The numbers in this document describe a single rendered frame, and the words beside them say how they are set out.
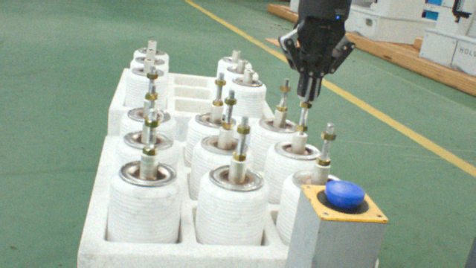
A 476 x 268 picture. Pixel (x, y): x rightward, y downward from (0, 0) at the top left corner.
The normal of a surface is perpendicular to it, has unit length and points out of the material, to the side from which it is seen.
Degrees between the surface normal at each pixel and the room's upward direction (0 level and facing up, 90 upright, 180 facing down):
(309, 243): 90
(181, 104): 90
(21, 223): 0
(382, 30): 90
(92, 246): 0
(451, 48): 90
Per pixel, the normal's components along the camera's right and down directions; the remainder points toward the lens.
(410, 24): 0.30, 0.36
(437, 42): -0.95, -0.02
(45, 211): 0.14, -0.93
